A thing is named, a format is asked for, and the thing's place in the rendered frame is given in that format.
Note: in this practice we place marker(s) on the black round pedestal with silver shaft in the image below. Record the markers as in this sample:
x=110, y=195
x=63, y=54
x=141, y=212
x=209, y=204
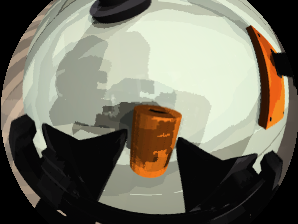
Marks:
x=114, y=11

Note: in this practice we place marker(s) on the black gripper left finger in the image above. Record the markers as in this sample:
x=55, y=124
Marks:
x=93, y=160

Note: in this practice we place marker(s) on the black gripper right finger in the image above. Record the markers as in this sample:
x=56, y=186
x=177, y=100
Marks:
x=203, y=174

